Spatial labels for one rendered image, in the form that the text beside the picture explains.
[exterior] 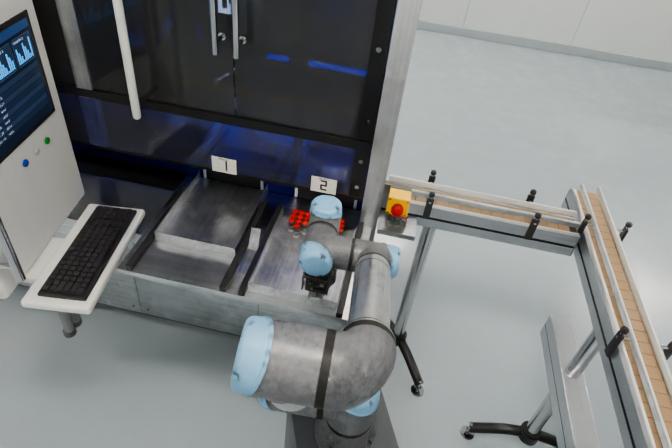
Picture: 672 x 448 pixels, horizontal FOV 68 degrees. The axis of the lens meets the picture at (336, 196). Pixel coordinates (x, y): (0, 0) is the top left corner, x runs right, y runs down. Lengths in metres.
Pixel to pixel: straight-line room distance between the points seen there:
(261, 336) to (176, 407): 1.58
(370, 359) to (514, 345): 1.98
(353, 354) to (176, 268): 0.91
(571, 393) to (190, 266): 1.31
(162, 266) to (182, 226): 0.18
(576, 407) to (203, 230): 1.34
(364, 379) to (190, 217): 1.09
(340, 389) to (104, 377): 1.80
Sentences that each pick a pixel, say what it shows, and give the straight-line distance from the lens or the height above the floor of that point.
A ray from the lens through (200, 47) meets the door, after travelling 1.54.
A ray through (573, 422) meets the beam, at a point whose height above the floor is 0.55.
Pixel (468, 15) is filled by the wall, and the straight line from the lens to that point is 6.16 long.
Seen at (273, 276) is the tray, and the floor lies 0.88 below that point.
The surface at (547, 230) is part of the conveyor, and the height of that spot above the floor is 0.93.
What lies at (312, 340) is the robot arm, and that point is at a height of 1.39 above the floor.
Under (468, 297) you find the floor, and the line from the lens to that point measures 2.81.
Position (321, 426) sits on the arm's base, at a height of 0.84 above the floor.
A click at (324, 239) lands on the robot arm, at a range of 1.10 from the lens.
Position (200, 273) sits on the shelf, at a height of 0.88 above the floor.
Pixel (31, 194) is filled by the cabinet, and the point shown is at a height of 1.01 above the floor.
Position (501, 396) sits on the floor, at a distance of 2.51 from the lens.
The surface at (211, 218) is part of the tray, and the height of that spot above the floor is 0.88.
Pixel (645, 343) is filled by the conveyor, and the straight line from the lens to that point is 1.66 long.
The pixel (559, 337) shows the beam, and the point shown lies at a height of 0.55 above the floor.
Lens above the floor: 2.01
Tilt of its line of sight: 38 degrees down
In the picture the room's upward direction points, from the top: 7 degrees clockwise
